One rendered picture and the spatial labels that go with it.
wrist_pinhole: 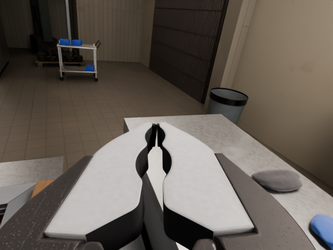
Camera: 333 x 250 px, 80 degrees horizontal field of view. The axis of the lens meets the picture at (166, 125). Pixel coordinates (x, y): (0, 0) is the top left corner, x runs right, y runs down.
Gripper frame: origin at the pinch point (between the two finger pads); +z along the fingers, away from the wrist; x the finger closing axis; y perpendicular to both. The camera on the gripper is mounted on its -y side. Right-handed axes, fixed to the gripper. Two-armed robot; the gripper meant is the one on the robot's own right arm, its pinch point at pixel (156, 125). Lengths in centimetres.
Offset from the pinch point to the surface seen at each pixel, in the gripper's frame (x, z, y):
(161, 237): -1, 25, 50
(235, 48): 122, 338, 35
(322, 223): 44, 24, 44
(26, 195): -51, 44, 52
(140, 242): -7, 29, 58
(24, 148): -160, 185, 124
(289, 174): 47, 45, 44
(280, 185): 40, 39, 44
